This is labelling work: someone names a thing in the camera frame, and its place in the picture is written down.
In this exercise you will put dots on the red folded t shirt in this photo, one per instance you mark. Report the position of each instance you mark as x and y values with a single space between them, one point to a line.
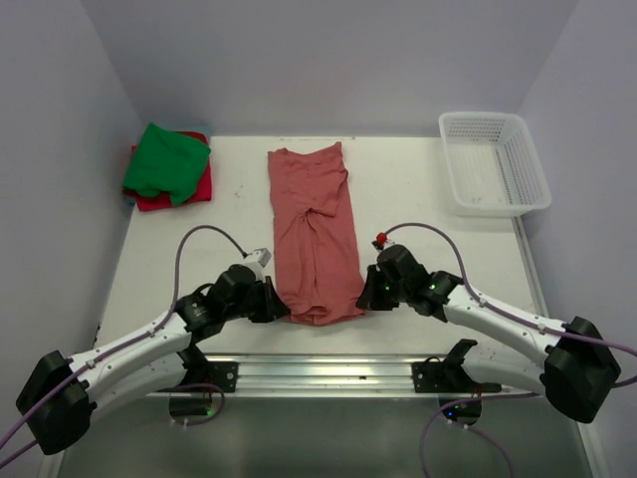
201 184

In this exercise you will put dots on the green folded t shirt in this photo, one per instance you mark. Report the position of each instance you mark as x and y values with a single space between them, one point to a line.
166 162

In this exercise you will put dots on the aluminium mounting rail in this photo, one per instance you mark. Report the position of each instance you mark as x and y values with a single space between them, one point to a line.
323 373

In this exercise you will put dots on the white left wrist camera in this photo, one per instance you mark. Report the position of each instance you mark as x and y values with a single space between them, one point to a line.
257 261

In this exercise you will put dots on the salmon pink t shirt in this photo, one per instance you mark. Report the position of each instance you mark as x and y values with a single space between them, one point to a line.
315 247

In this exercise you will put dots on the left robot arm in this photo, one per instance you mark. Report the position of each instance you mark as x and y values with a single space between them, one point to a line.
63 396

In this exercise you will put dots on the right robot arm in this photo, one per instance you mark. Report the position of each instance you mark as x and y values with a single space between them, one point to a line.
566 363

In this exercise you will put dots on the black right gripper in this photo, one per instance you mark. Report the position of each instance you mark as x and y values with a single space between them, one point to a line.
369 300

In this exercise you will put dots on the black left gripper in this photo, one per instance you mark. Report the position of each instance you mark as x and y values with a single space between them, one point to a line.
273 308

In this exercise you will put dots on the white plastic basket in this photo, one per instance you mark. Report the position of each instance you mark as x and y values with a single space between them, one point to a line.
493 167

